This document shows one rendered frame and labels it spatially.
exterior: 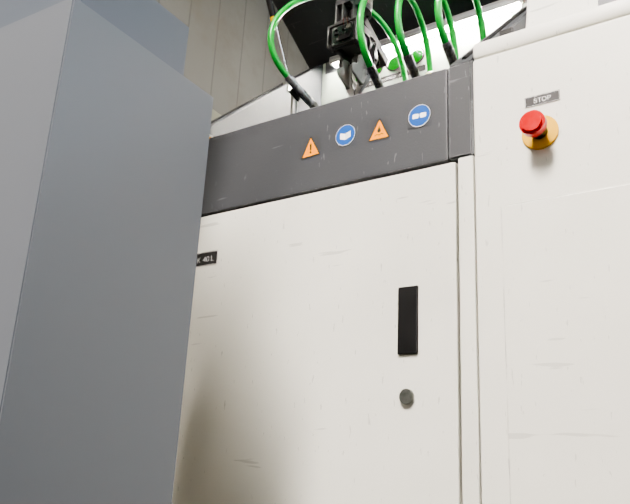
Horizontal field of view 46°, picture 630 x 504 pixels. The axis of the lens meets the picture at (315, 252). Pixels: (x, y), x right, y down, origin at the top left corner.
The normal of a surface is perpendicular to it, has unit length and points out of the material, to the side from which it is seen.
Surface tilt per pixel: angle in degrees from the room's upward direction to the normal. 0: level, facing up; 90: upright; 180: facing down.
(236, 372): 90
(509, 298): 90
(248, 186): 90
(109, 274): 90
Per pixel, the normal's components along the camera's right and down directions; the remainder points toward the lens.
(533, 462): -0.56, -0.29
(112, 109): 0.85, -0.12
